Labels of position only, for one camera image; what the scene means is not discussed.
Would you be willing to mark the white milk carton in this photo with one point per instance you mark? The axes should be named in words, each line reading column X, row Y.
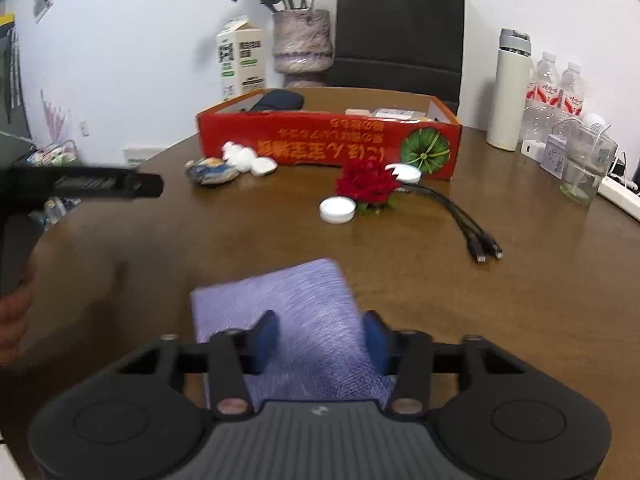
column 247, row 60

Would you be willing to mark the purple ceramic vase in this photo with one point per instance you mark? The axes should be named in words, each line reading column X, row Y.
column 302, row 40

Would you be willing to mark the brown wooden desktop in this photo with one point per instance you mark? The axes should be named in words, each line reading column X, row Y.
column 250, row 232

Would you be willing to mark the dark wall fixture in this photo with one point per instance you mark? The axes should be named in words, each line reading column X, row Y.
column 9, row 70

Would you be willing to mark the white thermos bottle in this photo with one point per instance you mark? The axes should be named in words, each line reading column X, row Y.
column 507, row 100

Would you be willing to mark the person's left hand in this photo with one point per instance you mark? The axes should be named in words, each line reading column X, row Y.
column 12, row 325

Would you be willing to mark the black paper bag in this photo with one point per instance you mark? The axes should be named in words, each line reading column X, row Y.
column 400, row 20

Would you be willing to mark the small white round pad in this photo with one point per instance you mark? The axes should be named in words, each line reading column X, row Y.
column 263, row 166

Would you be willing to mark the red cardboard box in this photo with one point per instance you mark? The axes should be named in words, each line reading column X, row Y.
column 300, row 141

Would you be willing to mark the navy zip pouch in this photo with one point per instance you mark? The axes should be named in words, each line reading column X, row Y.
column 277, row 100

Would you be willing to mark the white rabbit print tin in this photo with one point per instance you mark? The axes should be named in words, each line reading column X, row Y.
column 555, row 156

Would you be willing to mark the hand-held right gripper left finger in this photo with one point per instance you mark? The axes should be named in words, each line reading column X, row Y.
column 265, row 341

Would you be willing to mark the purple knit pouch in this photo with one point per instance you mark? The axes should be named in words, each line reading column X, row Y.
column 310, row 310

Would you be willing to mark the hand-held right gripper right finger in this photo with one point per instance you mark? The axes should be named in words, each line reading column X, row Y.
column 375, row 341

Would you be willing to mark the white wall socket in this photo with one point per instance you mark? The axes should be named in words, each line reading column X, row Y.
column 85, row 128

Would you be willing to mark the white hair claw clip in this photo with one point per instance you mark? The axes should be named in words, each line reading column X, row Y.
column 407, row 174

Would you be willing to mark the white wall vent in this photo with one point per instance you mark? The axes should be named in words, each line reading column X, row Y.
column 145, row 156

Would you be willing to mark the white round gadget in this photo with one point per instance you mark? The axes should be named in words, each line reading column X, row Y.
column 595, row 120

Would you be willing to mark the white power strip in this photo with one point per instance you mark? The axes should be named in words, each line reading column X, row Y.
column 620, row 192

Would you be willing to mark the crumpled white tissue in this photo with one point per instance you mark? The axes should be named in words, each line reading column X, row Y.
column 237, row 154

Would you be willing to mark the white charger block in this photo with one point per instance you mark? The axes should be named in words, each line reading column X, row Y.
column 532, row 150

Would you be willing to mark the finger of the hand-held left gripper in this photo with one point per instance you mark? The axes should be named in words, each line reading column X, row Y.
column 110, row 184

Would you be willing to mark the clear water bottle red label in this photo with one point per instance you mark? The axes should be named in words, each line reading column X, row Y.
column 542, row 95
column 572, row 92

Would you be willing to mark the white round cap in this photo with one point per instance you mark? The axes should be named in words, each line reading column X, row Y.
column 337, row 210

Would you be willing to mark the red artificial flower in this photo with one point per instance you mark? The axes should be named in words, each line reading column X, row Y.
column 367, row 185

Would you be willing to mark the clear glass cup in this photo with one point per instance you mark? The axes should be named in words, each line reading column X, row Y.
column 585, row 172

